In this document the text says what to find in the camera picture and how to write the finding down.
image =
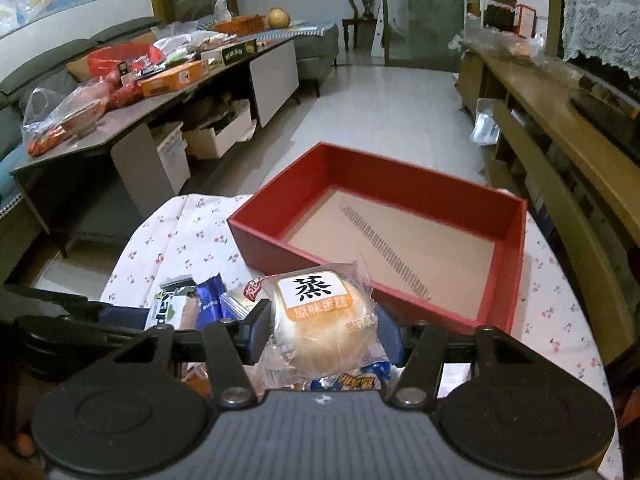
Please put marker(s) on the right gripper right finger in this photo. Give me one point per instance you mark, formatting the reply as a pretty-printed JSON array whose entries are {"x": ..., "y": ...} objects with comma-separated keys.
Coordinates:
[{"x": 400, "y": 338}]

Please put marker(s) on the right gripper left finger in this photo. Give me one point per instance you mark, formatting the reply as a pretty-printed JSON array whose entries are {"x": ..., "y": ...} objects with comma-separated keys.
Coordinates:
[{"x": 227, "y": 341}]

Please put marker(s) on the dark blue biscuit packet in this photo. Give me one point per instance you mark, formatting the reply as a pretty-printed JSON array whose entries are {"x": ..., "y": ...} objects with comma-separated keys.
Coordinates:
[{"x": 212, "y": 308}]

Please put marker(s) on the green white snack packet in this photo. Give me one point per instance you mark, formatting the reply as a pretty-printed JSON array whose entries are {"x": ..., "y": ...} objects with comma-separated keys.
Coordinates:
[{"x": 175, "y": 303}]

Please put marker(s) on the steamed cake snack packet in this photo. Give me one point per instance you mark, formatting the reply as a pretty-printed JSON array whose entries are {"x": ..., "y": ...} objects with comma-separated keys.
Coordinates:
[{"x": 322, "y": 324}]

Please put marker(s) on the blue coconut snack packet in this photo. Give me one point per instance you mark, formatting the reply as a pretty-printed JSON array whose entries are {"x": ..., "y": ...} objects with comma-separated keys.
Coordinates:
[{"x": 376, "y": 376}]

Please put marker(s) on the red cardboard box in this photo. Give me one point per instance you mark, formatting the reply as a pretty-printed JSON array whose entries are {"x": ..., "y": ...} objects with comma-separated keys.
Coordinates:
[{"x": 435, "y": 247}]

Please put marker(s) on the cherry print tablecloth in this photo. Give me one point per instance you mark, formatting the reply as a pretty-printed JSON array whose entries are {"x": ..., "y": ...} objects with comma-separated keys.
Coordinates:
[{"x": 189, "y": 235}]

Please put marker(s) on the white storage bin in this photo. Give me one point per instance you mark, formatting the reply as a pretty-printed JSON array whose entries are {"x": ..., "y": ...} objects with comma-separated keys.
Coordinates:
[{"x": 215, "y": 139}]

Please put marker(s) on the plastic bag of fruit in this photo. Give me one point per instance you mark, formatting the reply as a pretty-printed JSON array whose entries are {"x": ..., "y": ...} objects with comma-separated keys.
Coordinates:
[{"x": 49, "y": 119}]

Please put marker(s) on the grey coffee table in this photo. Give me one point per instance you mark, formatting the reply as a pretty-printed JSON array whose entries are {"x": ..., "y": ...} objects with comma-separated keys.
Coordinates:
[{"x": 104, "y": 185}]

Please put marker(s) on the orange flat box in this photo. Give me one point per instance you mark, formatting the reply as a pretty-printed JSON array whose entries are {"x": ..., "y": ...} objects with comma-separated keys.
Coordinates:
[{"x": 174, "y": 79}]

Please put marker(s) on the red plastic basin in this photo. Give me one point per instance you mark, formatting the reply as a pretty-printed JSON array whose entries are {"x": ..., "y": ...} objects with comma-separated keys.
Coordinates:
[{"x": 103, "y": 61}]

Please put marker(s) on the orange basket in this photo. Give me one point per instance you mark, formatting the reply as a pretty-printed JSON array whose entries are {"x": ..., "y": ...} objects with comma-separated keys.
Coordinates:
[{"x": 243, "y": 25}]

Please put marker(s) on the wooden chair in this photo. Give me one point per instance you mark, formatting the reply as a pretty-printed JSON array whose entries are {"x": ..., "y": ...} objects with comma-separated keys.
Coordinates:
[{"x": 362, "y": 13}]

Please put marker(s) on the round yellow pomelo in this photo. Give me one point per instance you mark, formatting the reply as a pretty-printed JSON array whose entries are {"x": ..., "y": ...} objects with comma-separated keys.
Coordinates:
[{"x": 278, "y": 18}]

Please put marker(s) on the white lace cover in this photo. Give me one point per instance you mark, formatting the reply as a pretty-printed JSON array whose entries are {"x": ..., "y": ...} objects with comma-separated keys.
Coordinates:
[{"x": 603, "y": 29}]

